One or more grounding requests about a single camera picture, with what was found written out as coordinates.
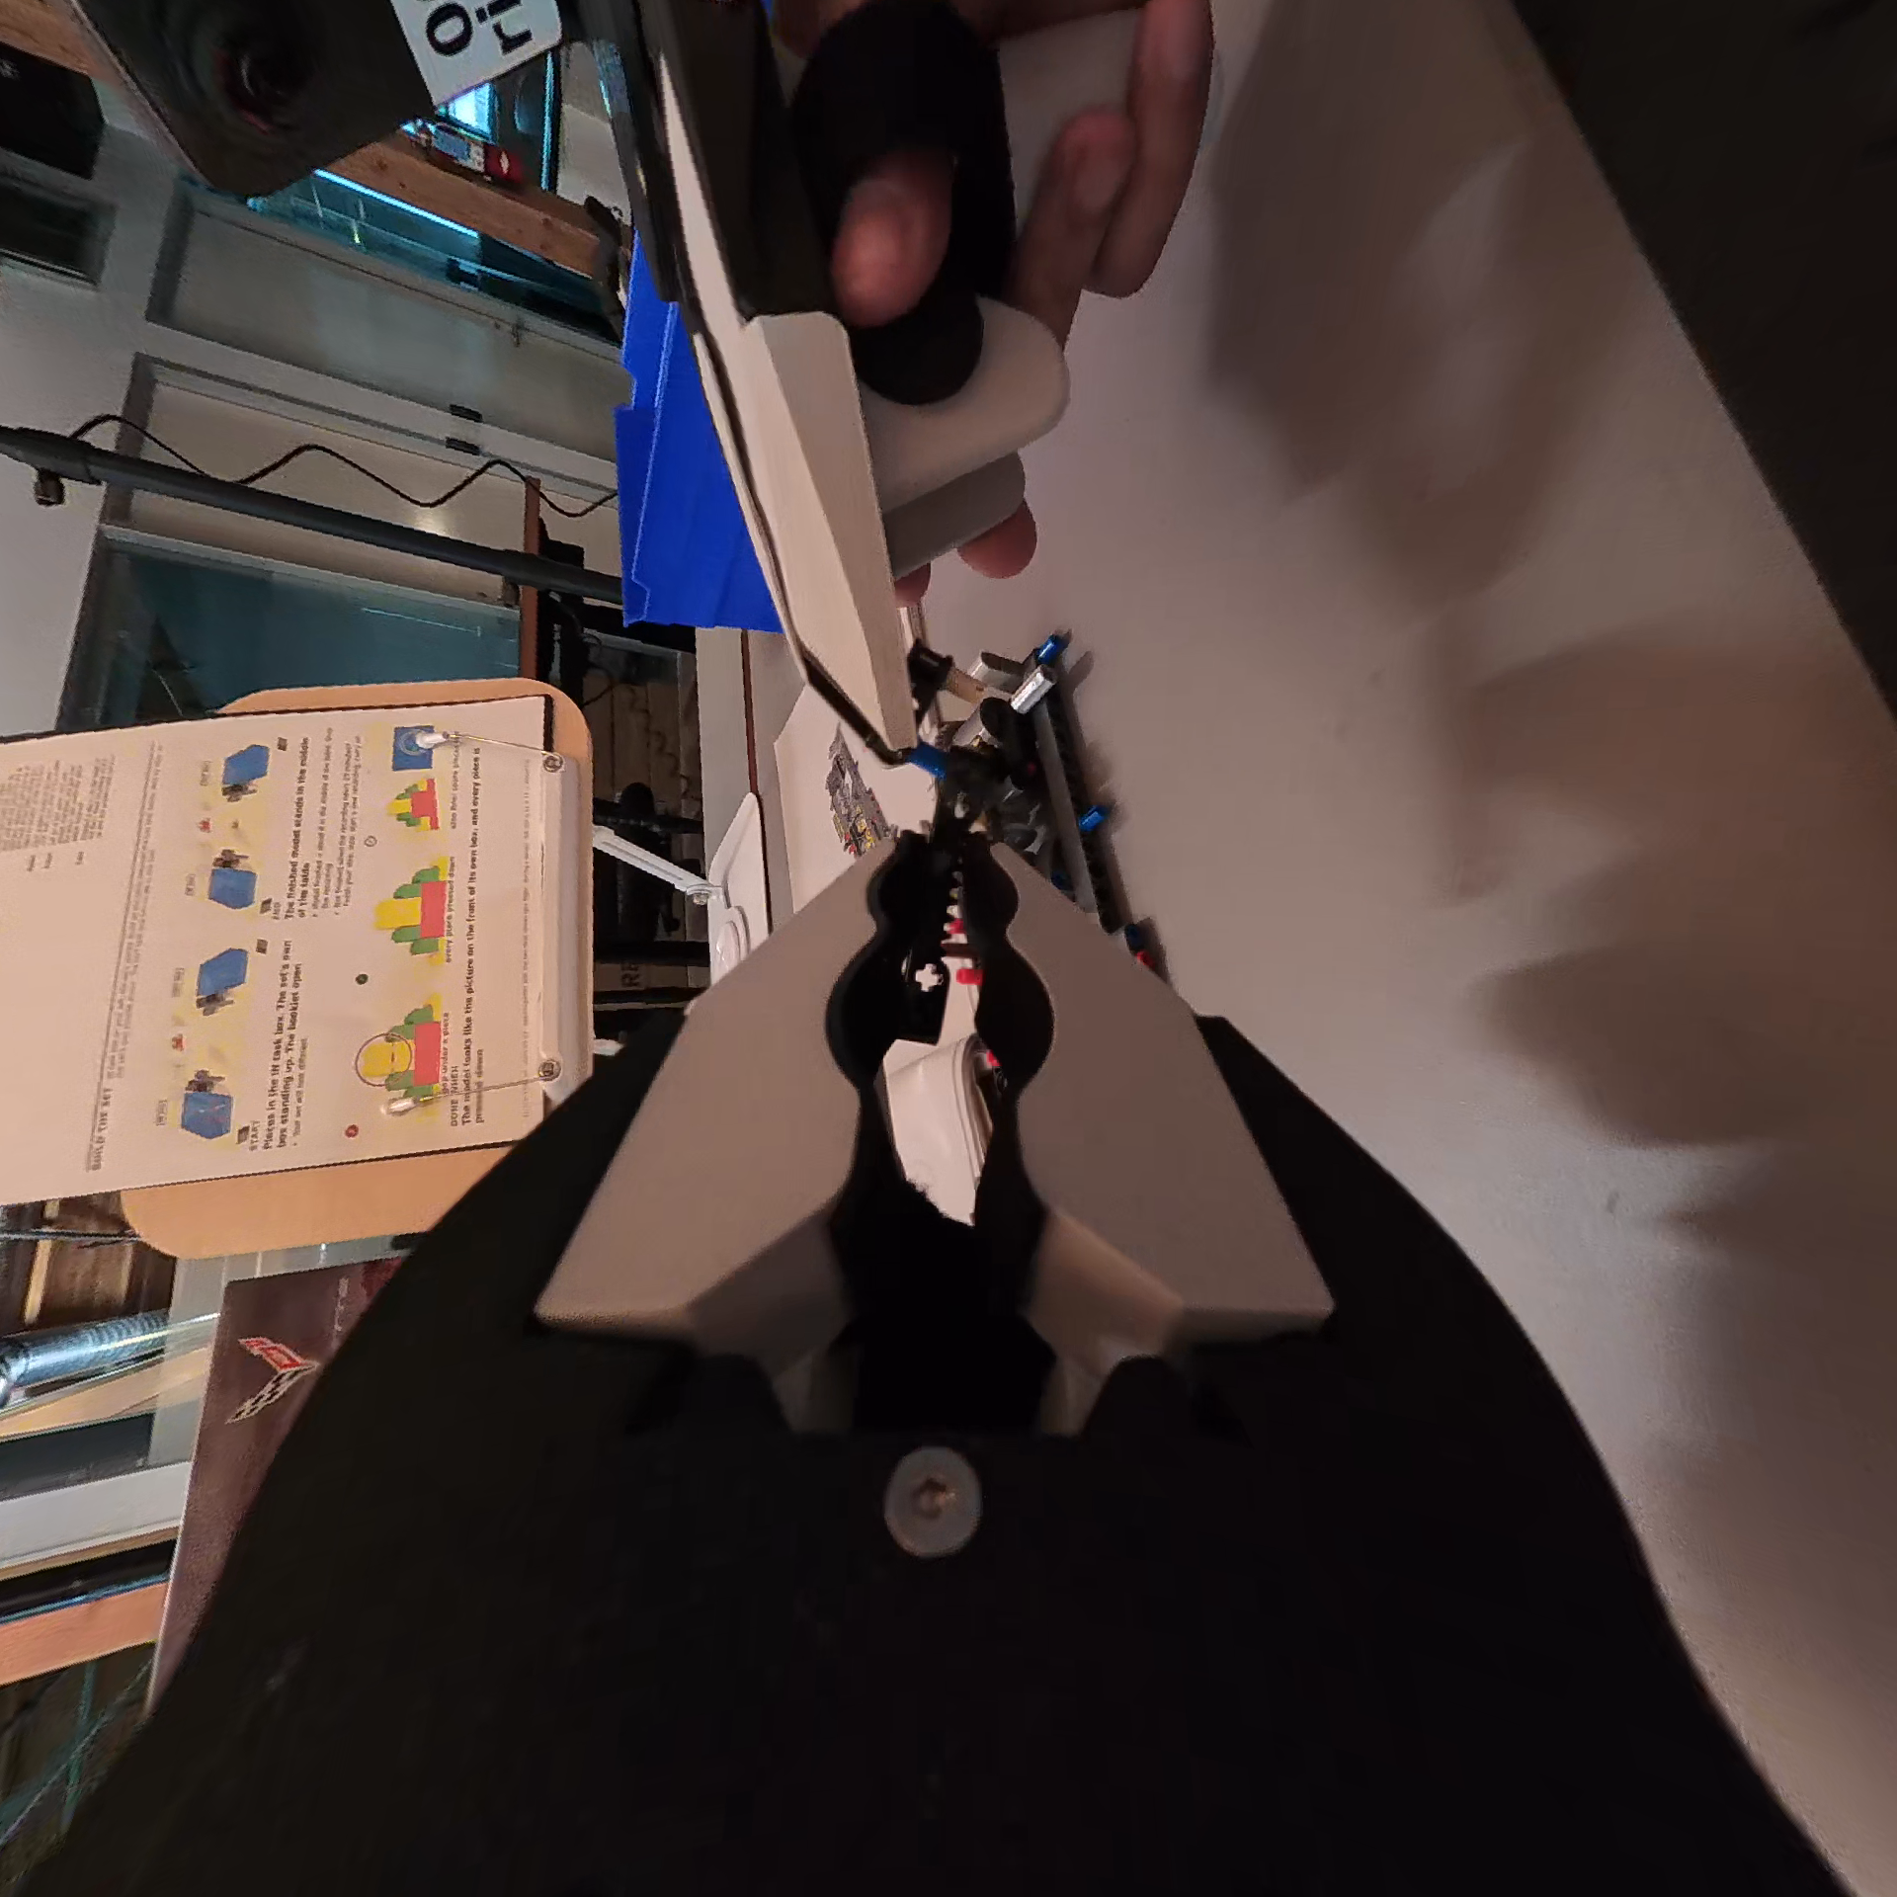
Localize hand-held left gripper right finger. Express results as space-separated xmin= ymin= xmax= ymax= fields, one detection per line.
xmin=970 ymin=838 xmax=1338 ymax=1431

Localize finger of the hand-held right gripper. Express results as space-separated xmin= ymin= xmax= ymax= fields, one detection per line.
xmin=739 ymin=309 xmax=921 ymax=764
xmin=650 ymin=58 xmax=833 ymax=700

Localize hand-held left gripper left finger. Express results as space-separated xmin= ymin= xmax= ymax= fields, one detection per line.
xmin=531 ymin=845 xmax=893 ymax=1431

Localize small black beam piece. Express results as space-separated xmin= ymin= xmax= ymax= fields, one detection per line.
xmin=907 ymin=640 xmax=988 ymax=838

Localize toy car chassis model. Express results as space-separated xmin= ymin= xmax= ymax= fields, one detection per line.
xmin=948 ymin=630 xmax=1173 ymax=1092

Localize yellow car toy set box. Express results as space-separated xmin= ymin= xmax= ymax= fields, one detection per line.
xmin=149 ymin=1260 xmax=418 ymax=1707

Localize person's right hand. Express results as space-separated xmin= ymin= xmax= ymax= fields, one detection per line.
xmin=776 ymin=0 xmax=1220 ymax=589

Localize blue plastic bin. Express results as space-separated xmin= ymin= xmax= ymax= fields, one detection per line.
xmin=614 ymin=236 xmax=788 ymax=635

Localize building instruction booklet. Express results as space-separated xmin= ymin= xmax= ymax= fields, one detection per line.
xmin=770 ymin=688 xmax=1016 ymax=1219

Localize white document stand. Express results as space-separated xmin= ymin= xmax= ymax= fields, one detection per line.
xmin=126 ymin=679 xmax=774 ymax=1261

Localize printed instruction sheet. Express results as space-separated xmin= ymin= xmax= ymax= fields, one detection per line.
xmin=0 ymin=698 xmax=570 ymax=1207

